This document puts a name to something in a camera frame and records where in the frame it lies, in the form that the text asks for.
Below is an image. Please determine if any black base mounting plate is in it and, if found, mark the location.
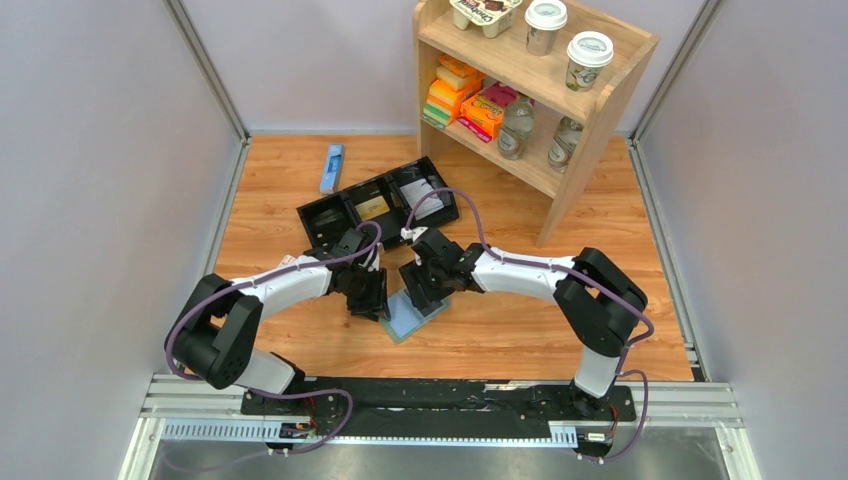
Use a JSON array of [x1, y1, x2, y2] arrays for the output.
[[241, 377, 637, 439]]

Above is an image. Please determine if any chocolate pudding cup pack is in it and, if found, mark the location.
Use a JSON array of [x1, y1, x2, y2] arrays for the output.
[[449, 0, 523, 39]]

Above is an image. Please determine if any wooden shelf unit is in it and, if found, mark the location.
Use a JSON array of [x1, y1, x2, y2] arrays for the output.
[[411, 0, 661, 248]]

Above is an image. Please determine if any paper coffee cup left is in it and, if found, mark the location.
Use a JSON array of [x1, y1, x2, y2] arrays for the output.
[[525, 0, 568, 56]]

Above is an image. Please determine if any silver VIP card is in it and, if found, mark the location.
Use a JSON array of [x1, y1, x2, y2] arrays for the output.
[[400, 179, 445, 220]]

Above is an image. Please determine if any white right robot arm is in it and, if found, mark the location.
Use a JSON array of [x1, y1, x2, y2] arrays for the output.
[[400, 227, 648, 419]]

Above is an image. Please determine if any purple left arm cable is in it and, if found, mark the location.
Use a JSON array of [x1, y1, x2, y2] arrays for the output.
[[164, 220, 384, 457]]

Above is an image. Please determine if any paper coffee cup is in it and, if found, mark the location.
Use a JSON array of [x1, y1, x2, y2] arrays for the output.
[[566, 31, 614, 92], [525, 0, 568, 56]]

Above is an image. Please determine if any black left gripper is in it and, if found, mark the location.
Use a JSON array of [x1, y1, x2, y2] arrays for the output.
[[343, 266, 392, 323]]

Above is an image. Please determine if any black three-compartment tray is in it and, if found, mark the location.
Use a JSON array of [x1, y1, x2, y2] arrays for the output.
[[297, 157, 459, 249]]

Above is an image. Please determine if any glass bottle left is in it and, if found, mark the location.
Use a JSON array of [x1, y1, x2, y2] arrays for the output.
[[497, 93, 535, 160]]

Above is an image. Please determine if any glass bottle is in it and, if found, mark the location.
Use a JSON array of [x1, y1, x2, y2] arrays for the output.
[[548, 116, 583, 172], [497, 93, 535, 160]]

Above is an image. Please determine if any glass bottle right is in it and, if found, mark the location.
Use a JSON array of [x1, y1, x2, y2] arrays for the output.
[[548, 116, 583, 172]]

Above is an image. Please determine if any teal leather card holder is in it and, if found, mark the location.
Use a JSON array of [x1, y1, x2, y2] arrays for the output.
[[379, 289, 450, 344]]

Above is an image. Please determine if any gold card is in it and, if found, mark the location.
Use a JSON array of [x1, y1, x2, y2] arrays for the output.
[[355, 196, 391, 221]]

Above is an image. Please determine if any stacked colourful sponges pack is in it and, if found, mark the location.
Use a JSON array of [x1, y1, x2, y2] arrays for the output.
[[421, 54, 486, 130]]

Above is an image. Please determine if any blue rectangular box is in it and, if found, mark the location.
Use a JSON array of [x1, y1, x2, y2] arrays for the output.
[[319, 143, 344, 195]]

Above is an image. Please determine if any orange snack box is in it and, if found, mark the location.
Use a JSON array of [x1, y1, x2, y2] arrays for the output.
[[457, 82, 517, 143]]

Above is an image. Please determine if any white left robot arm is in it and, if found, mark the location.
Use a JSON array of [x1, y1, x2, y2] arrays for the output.
[[164, 221, 390, 415]]

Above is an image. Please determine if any paper coffee cup right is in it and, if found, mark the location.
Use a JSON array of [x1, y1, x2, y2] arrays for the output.
[[566, 31, 614, 92]]

